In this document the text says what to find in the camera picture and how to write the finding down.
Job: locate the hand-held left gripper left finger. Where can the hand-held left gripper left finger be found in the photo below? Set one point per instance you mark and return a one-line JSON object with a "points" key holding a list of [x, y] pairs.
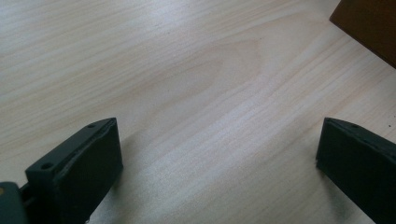
{"points": [[81, 174]]}

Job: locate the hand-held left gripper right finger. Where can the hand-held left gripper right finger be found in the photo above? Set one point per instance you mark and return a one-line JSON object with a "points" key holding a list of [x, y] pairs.
{"points": [[361, 161]]}

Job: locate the dark brown wooden board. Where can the dark brown wooden board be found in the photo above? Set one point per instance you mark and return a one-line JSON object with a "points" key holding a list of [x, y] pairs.
{"points": [[370, 25]]}

